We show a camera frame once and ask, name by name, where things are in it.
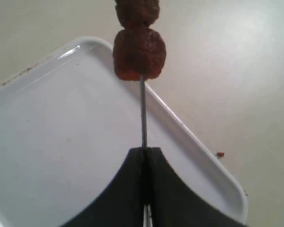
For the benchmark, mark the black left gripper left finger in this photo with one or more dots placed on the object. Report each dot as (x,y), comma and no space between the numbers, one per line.
(122,202)

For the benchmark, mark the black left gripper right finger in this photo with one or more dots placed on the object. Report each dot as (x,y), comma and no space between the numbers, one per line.
(173,203)

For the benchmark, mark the thin metal skewer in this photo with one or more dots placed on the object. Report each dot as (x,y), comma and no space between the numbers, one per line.
(147,208)

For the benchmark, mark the red-brown food ball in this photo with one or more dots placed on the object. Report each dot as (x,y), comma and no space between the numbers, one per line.
(132,13)
(138,51)

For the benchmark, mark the red crumb near tray corner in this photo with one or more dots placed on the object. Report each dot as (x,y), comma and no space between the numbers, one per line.
(220,154)

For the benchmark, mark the white rectangular plastic tray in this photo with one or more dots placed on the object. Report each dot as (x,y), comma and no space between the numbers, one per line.
(66,126)

